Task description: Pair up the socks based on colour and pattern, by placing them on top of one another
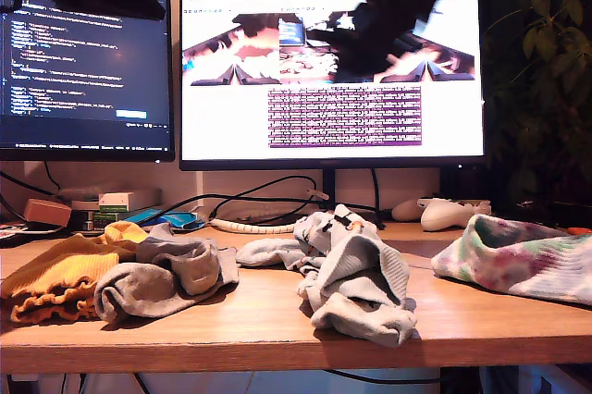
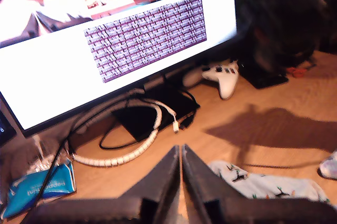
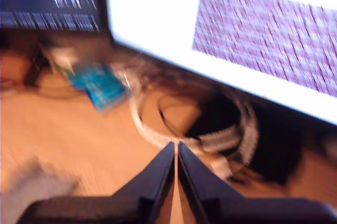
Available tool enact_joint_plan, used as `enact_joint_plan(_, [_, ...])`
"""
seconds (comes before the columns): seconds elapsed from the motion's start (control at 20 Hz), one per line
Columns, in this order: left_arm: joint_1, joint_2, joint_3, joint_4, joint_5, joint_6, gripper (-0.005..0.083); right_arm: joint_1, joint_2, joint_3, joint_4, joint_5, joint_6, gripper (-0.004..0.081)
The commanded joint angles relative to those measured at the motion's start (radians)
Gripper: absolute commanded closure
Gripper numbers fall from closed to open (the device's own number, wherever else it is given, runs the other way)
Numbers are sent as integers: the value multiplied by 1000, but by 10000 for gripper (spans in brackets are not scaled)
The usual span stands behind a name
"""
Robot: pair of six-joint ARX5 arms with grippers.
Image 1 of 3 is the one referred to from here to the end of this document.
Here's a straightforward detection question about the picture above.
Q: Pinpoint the pastel tie-dye sock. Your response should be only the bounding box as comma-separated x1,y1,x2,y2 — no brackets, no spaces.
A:
430,213,592,306

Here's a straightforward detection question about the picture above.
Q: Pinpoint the pale toucan print sock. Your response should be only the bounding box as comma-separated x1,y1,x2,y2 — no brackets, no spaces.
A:
235,237,418,349
293,203,412,307

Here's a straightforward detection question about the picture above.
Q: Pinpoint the grey frilly cuff sock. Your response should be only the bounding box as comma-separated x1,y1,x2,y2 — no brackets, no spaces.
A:
133,222,241,297
93,260,223,325

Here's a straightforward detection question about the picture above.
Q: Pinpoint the dark code monitor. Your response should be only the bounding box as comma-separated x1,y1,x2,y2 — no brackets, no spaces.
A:
0,0,176,164

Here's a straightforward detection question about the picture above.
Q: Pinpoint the black monitor stand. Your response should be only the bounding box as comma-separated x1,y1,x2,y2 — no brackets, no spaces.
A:
321,168,338,211

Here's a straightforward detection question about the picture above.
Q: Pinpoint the white screen monitor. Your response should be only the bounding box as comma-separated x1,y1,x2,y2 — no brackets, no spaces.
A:
178,0,486,172

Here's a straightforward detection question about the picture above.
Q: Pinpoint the green leafy houseplant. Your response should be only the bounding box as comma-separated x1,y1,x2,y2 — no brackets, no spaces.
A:
480,0,592,228

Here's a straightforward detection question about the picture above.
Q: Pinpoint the white and green box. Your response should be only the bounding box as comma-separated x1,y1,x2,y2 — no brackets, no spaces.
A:
97,191,135,214

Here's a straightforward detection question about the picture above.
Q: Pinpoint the black flat object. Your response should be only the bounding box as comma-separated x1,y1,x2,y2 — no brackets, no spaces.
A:
488,203,563,229

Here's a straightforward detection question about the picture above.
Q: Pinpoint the dark green box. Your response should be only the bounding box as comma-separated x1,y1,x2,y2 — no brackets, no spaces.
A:
71,209,122,232

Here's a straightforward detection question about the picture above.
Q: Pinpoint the black monitor cable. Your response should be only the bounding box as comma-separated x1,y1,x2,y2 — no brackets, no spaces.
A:
43,161,62,192
0,170,57,197
369,168,381,210

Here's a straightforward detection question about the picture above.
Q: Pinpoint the looped black desk cable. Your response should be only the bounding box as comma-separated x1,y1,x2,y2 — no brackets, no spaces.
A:
207,174,321,220

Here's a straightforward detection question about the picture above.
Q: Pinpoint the long black desk cable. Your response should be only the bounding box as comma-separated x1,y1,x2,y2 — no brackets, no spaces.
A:
133,193,386,229

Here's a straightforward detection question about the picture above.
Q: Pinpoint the white braided cable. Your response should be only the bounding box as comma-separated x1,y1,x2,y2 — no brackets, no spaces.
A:
210,215,302,234

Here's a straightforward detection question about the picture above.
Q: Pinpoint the black cable under table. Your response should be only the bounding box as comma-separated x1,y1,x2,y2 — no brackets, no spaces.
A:
323,368,443,386

